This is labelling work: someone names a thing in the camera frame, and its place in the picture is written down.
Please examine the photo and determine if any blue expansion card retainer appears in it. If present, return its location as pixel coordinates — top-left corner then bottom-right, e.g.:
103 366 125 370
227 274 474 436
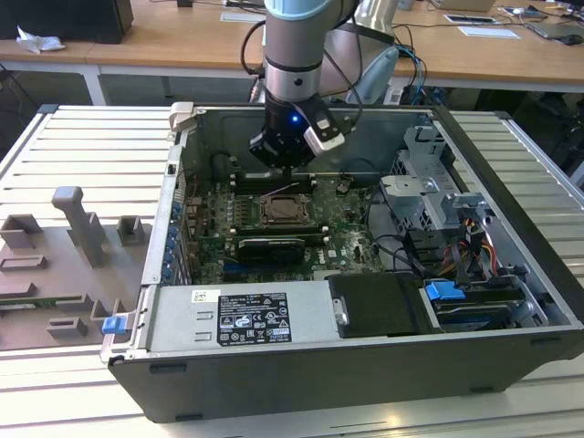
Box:
164 203 181 282

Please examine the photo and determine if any graphics card with black shroud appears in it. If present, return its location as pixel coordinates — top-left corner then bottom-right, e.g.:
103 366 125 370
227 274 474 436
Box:
235 235 306 268

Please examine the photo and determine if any dark laptop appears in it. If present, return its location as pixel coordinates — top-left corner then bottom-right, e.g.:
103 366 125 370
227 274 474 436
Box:
527 20 584 43

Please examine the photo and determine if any black office chair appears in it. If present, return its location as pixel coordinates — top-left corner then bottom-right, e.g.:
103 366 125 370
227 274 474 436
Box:
545 89 584 177

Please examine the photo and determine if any cardboard box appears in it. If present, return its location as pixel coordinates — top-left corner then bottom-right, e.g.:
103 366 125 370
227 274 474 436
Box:
432 0 497 13

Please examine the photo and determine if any flat tablet device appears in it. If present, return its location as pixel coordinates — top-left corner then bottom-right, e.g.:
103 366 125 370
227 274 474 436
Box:
443 13 499 26

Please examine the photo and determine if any black wire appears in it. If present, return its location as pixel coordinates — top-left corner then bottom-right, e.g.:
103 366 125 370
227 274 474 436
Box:
368 233 433 280

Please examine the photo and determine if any green motherboard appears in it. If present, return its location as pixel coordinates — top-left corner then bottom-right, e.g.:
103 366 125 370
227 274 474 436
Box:
186 175 393 284

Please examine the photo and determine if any metal socket cover frame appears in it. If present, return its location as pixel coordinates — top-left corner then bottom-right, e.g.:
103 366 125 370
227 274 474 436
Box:
259 193 316 225

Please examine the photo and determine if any green circuit board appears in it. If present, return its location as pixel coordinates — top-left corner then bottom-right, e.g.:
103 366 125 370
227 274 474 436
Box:
0 297 63 316

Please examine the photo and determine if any grey power supply with label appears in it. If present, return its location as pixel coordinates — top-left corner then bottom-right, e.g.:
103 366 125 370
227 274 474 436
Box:
148 280 342 353

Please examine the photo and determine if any grey-brown parts rack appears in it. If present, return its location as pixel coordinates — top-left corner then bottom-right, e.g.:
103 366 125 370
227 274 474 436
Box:
0 185 154 351

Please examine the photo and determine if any black RAM slot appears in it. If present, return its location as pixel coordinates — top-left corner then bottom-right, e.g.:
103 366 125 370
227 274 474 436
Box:
232 171 318 179
235 222 329 229
235 228 331 235
235 231 332 241
235 225 330 232
232 180 318 188
232 184 318 193
232 175 318 183

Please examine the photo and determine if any hard disk in blue carrier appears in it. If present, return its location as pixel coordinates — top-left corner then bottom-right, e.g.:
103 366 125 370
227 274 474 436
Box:
422 278 515 332

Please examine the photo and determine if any blue cable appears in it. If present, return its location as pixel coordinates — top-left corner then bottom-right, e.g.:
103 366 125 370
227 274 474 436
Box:
396 44 430 107

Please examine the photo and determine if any black monitor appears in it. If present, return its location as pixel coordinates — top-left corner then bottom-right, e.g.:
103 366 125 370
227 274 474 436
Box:
0 0 135 45

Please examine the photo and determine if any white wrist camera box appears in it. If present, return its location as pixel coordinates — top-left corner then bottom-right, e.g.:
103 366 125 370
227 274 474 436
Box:
302 118 346 154

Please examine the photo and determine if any wooden desk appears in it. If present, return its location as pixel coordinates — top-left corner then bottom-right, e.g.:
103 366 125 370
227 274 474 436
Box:
0 0 584 107

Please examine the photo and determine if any CPU socket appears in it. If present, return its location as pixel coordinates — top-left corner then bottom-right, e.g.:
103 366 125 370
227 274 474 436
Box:
255 191 318 228

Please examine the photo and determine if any grey tray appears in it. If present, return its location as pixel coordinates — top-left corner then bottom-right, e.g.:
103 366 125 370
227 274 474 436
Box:
220 9 266 24

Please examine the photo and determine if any coloured power wire bundle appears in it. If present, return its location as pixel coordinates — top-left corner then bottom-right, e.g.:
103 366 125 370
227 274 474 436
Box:
460 217 499 280

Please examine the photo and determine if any metal drive cage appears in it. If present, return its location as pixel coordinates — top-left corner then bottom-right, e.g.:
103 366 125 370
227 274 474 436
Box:
378 125 493 235

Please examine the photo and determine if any black open PC case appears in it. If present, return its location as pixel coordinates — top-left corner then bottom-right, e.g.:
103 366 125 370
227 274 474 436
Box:
99 100 584 425

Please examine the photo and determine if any crumpled white paper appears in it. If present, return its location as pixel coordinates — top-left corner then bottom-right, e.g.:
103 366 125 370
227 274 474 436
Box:
16 25 66 55

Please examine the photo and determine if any grey case latch handle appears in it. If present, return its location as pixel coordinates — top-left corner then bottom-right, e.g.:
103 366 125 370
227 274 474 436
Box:
168 100 198 134

